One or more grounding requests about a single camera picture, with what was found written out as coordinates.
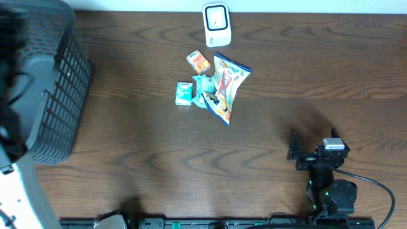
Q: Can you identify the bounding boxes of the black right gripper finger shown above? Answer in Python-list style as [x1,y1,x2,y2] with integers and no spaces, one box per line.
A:
[331,127,350,151]
[287,131,301,159]

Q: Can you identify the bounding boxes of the yellow snack chip bag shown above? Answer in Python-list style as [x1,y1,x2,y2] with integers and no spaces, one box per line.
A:
[201,53,252,127]

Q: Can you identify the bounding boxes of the mint green wipes pack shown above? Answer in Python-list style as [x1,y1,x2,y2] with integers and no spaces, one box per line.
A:
[191,74,216,109]

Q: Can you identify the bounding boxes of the teal tissue pack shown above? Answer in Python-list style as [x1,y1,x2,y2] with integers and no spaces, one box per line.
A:
[175,81,193,106]

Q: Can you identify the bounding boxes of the orange tissue pack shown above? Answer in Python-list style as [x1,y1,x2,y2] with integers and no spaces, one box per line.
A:
[186,50,211,74]

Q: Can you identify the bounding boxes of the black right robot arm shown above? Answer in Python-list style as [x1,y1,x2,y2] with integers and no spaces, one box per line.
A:
[287,128,357,224]

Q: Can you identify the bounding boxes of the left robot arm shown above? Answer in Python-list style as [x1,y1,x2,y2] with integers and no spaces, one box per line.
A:
[1,1,137,228]

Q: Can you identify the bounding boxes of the white barcode scanner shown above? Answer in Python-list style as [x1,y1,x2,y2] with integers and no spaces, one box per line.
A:
[202,3,231,48]

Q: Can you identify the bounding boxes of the grey plastic mesh basket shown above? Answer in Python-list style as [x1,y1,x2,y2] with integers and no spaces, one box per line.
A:
[1,0,92,164]

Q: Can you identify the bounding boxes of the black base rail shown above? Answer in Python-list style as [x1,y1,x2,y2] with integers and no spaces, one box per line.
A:
[60,217,376,229]

